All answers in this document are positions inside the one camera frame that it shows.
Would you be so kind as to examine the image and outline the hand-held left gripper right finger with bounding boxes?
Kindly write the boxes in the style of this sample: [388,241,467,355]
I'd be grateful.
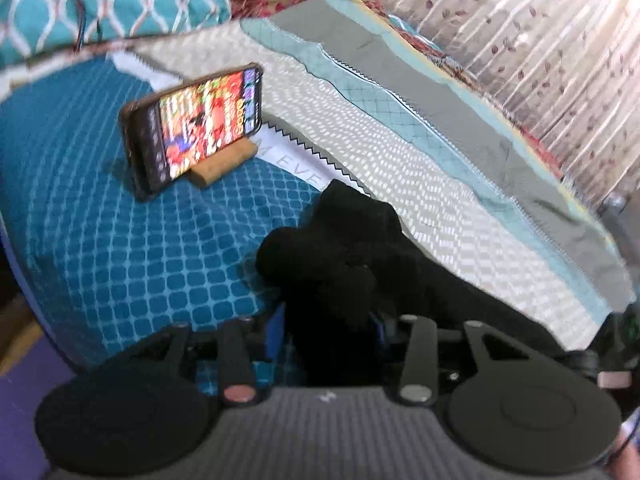
[370,312,551,406]

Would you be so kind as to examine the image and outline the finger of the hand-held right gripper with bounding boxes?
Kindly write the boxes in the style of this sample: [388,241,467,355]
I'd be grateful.
[567,350,632,391]

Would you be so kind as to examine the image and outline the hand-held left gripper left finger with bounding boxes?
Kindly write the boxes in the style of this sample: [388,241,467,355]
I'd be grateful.
[120,310,288,407]

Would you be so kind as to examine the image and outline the black pants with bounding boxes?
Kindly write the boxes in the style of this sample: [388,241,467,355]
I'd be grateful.
[256,180,576,391]

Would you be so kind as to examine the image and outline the wooden phone stand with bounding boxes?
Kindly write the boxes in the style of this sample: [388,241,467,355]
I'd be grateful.
[192,137,258,189]

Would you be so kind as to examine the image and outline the smartphone with lit screen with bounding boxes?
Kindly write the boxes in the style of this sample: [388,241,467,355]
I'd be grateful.
[120,62,265,203]

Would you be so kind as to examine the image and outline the purple mat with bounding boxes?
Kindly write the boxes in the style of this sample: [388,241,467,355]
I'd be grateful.
[0,350,76,480]

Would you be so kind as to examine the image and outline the leaf print curtain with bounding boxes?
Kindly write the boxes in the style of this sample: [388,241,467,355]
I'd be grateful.
[360,0,640,211]

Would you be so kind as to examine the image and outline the teal patterned pillow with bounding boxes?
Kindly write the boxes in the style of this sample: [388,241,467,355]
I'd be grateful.
[0,0,233,68]

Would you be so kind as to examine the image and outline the red and black cable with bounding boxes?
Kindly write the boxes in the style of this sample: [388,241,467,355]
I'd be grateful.
[30,0,108,55]

